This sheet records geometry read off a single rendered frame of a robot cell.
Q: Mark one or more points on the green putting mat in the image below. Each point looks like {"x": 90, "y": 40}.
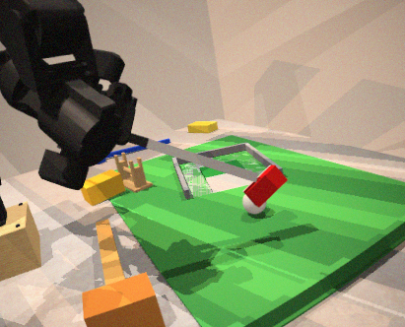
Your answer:
{"x": 225, "y": 263}

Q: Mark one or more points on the blue putter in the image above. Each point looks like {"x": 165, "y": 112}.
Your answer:
{"x": 129, "y": 150}

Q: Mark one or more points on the white golf ball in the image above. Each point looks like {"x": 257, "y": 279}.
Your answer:
{"x": 248, "y": 206}

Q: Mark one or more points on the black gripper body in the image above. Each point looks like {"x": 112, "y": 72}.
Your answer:
{"x": 62, "y": 169}

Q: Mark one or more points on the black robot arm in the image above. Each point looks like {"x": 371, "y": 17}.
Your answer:
{"x": 84, "y": 123}

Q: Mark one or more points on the red putter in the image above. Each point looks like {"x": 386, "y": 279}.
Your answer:
{"x": 259, "y": 191}

